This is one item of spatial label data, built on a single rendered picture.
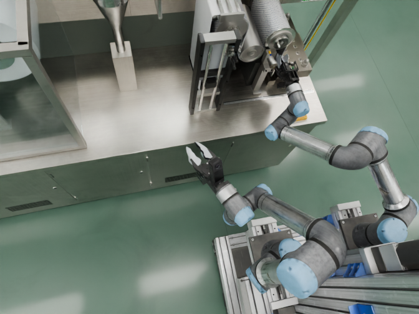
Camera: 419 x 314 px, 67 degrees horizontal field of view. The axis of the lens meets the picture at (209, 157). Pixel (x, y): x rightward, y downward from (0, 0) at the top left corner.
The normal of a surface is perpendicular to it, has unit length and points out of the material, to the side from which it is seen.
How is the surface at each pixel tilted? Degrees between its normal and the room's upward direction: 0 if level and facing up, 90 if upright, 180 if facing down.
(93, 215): 0
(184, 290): 0
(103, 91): 0
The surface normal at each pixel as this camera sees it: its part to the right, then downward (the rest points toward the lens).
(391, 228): 0.04, -0.28
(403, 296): -0.97, 0.14
